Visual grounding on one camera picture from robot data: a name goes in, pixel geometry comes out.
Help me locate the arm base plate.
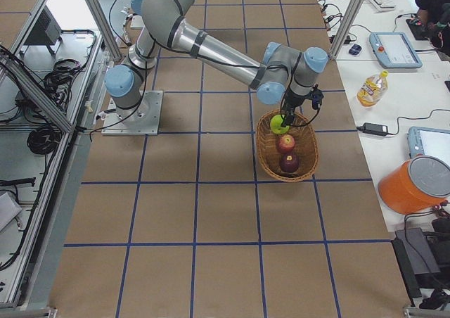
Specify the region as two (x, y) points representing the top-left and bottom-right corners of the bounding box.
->
(101, 90), (164, 136)

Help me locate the aluminium frame post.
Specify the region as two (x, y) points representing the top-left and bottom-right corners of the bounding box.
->
(329, 0), (364, 60)

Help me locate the orange juice bottle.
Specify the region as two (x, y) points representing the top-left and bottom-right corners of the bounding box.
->
(356, 70), (389, 107)

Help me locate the black power adapter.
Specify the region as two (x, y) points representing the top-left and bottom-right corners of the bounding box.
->
(356, 122), (391, 136)

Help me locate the woven wicker basket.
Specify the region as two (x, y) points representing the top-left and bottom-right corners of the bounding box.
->
(256, 110), (319, 182)

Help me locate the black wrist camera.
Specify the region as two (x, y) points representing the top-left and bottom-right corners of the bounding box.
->
(309, 84), (323, 110)

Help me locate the person at desk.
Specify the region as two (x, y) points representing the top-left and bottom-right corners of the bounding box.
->
(415, 0), (449, 55)

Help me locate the dark red apple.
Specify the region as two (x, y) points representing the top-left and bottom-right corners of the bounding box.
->
(279, 153), (300, 173)

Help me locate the orange bucket with lid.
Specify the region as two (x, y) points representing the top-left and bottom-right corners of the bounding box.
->
(378, 155), (449, 215)

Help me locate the black cable bundle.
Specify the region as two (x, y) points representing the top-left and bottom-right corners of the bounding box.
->
(27, 124), (59, 156)

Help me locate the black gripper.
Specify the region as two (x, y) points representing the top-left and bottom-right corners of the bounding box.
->
(281, 89), (307, 127)

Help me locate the green apple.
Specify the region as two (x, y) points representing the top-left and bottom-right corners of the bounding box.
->
(269, 114), (290, 135)

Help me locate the black box device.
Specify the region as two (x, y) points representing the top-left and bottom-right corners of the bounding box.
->
(391, 228), (449, 311)

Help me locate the small dark blue pouch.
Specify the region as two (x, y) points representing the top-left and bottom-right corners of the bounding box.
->
(348, 44), (362, 56)

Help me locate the blue teach pendant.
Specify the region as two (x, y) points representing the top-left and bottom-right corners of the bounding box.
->
(368, 32), (423, 69)
(407, 127), (450, 165)

